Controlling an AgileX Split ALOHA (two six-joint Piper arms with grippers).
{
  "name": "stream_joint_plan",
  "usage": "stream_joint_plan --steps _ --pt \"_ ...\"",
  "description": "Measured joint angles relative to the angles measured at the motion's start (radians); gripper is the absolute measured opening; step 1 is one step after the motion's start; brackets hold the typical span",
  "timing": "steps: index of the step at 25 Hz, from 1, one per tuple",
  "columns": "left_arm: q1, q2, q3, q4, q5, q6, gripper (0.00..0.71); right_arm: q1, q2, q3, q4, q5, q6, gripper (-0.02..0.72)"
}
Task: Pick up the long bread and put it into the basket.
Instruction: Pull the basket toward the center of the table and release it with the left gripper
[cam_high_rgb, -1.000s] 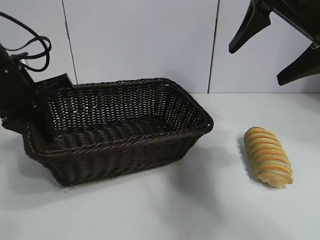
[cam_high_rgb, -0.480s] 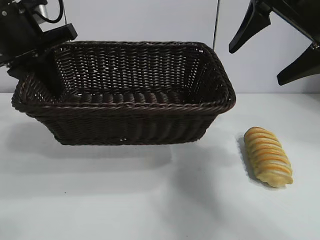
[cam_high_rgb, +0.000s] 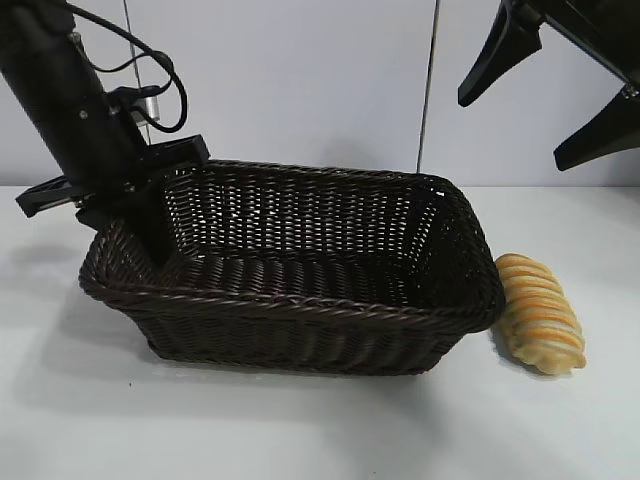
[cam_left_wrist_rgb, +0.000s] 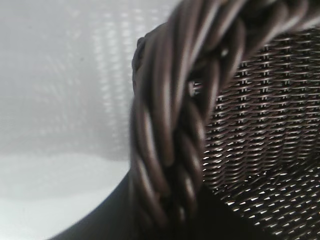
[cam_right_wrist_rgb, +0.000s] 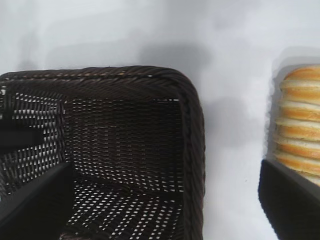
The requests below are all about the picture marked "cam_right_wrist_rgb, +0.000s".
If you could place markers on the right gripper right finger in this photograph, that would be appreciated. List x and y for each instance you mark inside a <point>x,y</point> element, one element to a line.
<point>292,210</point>

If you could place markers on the dark brown woven basket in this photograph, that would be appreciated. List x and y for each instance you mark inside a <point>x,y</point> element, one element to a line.
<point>125,82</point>

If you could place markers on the long striped bread loaf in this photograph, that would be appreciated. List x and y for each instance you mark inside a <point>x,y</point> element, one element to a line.
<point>300,125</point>

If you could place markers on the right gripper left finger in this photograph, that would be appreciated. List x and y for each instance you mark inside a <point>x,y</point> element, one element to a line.
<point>32,212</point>

